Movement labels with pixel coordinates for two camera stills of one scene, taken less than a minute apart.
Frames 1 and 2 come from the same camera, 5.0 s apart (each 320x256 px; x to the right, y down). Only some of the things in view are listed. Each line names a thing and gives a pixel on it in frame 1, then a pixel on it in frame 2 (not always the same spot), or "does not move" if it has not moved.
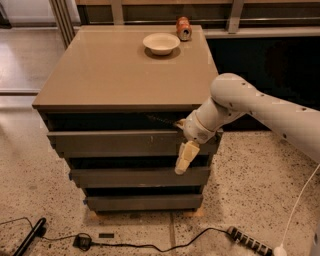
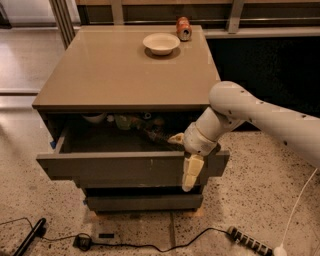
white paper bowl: [161, 43] does not move
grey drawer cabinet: [113, 102] does not move
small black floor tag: [106, 235] does not move
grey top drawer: [125, 143] → [122, 168]
